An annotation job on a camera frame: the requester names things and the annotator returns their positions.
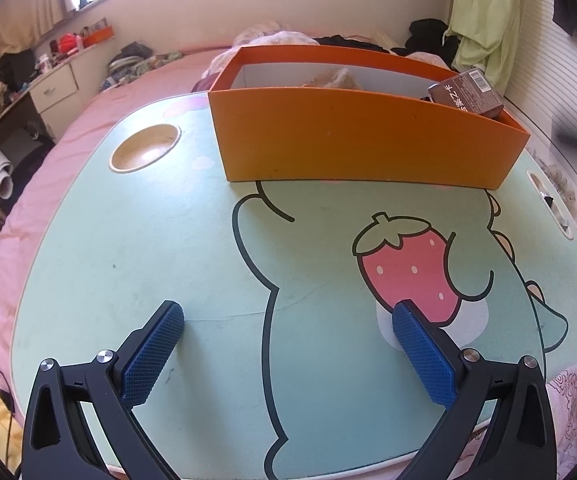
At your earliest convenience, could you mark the flat black garment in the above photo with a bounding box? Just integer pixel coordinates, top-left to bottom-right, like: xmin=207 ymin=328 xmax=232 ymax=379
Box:
xmin=313 ymin=35 xmax=389 ymax=53

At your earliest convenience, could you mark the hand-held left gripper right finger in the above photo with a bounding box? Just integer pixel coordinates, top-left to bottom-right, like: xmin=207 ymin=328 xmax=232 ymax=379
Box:
xmin=391 ymin=300 xmax=558 ymax=480

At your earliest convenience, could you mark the black bag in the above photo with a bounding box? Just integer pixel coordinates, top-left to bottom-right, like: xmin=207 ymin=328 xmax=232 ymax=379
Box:
xmin=0 ymin=50 xmax=36 ymax=88

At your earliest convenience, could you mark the orange cardboard box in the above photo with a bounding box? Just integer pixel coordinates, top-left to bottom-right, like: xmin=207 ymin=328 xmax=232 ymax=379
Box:
xmin=207 ymin=45 xmax=532 ymax=191

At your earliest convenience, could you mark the green cartoon-printed desktop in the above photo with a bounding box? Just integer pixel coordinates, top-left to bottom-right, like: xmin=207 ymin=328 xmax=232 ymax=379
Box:
xmin=11 ymin=92 xmax=577 ymax=480

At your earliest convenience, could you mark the light green curtain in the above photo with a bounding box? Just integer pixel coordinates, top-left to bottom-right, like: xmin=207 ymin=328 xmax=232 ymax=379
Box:
xmin=451 ymin=0 xmax=527 ymax=93

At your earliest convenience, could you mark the grey-green clothes pile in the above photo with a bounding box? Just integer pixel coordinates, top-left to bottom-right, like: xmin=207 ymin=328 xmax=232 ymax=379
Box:
xmin=99 ymin=42 xmax=184 ymax=92

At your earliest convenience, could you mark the black clothing pile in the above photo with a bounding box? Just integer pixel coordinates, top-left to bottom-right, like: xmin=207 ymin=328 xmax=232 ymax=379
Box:
xmin=391 ymin=19 xmax=462 ymax=68

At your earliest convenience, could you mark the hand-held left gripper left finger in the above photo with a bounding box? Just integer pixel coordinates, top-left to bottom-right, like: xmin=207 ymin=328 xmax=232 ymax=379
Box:
xmin=21 ymin=300 xmax=186 ymax=480

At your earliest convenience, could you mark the grey fluffy tuft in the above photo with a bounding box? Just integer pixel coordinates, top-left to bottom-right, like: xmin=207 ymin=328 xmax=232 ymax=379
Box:
xmin=539 ymin=162 xmax=577 ymax=211

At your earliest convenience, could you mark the small orange sill box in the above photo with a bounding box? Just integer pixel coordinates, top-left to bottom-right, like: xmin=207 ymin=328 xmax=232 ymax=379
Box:
xmin=82 ymin=27 xmax=114 ymax=47

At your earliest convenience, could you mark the beige window curtain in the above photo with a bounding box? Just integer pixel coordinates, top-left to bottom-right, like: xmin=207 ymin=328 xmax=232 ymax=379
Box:
xmin=0 ymin=0 xmax=76 ymax=53

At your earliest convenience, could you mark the small brown carton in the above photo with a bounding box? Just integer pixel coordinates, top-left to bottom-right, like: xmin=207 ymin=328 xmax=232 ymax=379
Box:
xmin=427 ymin=69 xmax=504 ymax=120

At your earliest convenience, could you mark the pale pink quilt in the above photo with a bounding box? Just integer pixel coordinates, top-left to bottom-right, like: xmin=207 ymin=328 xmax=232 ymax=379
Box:
xmin=208 ymin=21 xmax=319 ymax=77

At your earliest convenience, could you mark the beige fur pompom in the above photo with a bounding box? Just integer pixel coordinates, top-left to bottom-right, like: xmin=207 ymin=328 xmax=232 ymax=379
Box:
xmin=303 ymin=66 xmax=364 ymax=90

